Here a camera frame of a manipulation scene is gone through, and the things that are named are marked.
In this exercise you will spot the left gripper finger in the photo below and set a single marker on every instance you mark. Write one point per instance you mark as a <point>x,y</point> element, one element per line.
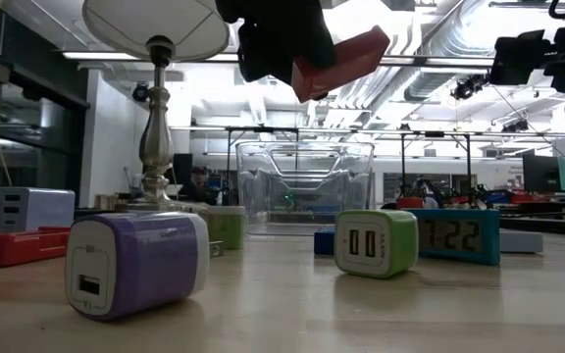
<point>258,54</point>
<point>314,46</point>

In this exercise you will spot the red rectangular box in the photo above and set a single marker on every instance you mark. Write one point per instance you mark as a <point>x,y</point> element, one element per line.
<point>356,59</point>

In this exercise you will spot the green white USB wall charger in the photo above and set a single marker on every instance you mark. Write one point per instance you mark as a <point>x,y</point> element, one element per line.
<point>228,230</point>
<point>400,240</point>

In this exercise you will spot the blue rectangular box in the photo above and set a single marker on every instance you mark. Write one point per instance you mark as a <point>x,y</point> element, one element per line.
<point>323,241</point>

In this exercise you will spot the teal digital clock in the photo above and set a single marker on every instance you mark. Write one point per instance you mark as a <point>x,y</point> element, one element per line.
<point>449,235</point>

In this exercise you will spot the purple white USB wall charger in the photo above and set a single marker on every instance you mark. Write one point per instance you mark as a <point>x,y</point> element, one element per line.
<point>150,265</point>

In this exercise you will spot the red digital clock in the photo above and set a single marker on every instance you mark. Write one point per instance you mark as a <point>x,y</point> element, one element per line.
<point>13,247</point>

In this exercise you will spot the black computer monitor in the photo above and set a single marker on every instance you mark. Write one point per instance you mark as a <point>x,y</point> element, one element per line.
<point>183,166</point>
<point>540,174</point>

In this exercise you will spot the overhead light bar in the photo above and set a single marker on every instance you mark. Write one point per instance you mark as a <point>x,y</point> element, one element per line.
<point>434,62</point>

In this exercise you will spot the clear plastic bin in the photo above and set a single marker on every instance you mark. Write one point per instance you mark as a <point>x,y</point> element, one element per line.
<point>253,186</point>

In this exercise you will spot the white shade silver table lamp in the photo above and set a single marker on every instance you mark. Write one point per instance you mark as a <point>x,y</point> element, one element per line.
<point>157,142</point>

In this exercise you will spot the tan wooden blocks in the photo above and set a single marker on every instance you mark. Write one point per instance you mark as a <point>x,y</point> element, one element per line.
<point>106,202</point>

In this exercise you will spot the pale multi-port USB charger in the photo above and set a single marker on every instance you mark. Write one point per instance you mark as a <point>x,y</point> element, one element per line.
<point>42,208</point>

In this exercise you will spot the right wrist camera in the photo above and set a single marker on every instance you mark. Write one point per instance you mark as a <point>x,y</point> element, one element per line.
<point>518,59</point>

